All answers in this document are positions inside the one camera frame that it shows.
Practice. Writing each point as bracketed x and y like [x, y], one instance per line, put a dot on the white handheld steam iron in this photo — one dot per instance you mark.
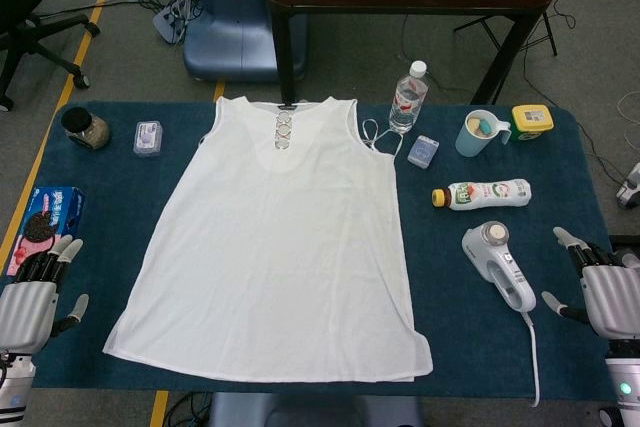
[487, 252]

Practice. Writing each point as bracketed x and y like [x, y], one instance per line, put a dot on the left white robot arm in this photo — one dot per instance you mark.
[15, 387]

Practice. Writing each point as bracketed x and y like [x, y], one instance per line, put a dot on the white drink bottle yellow cap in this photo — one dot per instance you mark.
[490, 193]

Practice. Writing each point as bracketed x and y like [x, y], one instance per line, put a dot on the glass jar black lid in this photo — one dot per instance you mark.
[90, 131]

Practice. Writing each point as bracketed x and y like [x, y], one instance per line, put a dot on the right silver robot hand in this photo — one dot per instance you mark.
[612, 297]

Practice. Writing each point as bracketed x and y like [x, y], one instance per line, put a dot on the teal item in mug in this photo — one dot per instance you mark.
[485, 125]

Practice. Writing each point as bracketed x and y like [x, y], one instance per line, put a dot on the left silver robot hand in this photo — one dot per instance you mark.
[25, 312]

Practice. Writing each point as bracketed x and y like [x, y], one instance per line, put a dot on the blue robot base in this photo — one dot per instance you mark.
[225, 32]

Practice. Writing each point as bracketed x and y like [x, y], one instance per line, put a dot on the grey own robot base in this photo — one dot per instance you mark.
[310, 412]

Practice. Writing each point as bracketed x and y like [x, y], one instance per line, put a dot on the clear plastic box purple content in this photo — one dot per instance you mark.
[148, 138]

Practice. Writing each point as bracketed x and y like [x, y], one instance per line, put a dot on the dark blue table cloth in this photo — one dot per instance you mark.
[475, 347]

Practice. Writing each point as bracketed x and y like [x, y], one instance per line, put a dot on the clear plastic water bottle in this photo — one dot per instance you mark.
[406, 102]

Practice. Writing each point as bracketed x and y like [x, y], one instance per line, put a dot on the black stand legs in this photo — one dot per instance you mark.
[547, 32]

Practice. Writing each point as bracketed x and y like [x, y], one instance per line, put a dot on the light blue mug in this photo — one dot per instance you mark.
[472, 142]

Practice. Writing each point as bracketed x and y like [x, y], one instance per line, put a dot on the white sleeveless top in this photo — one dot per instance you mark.
[280, 247]

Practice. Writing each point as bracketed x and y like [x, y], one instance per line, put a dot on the green tub yellow lid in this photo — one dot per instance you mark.
[532, 122]

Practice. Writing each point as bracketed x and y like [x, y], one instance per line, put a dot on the blue cookie box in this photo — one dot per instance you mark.
[55, 212]

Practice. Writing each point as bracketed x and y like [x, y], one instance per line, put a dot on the grey device on floor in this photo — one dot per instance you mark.
[629, 192]

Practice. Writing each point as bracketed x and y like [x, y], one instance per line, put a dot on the blue grey card pack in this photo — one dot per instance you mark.
[423, 151]

